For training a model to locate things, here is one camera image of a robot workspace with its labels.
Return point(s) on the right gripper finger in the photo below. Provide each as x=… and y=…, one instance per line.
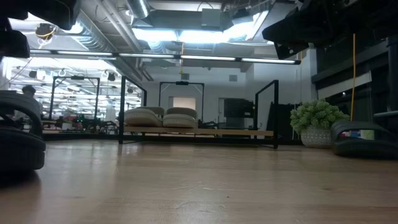
x=286, y=29

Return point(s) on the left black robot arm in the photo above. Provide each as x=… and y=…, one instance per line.
x=46, y=12

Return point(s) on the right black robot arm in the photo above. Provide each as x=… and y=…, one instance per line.
x=373, y=15

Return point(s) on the person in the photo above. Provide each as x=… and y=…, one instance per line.
x=29, y=91

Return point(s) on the grey ceiling box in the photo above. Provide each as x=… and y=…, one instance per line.
x=211, y=17

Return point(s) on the black cabinet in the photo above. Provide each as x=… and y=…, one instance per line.
x=237, y=109

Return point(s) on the green plant in white pot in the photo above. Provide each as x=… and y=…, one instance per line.
x=315, y=118

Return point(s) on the red box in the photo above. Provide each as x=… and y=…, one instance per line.
x=344, y=134

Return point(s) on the blue and white box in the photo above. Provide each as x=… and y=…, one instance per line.
x=355, y=134

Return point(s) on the white and green wipes container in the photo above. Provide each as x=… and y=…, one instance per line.
x=367, y=134

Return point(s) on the black bar with light strips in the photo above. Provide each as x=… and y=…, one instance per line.
x=149, y=56

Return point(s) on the background black rig frame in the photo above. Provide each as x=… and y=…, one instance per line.
x=182, y=83
x=53, y=99

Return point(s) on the black frame post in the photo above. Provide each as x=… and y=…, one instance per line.
x=392, y=68

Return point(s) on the wooden shelf with black frame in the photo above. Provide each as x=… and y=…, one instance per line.
x=217, y=132

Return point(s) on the silver ventilation duct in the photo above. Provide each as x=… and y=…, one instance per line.
x=138, y=7

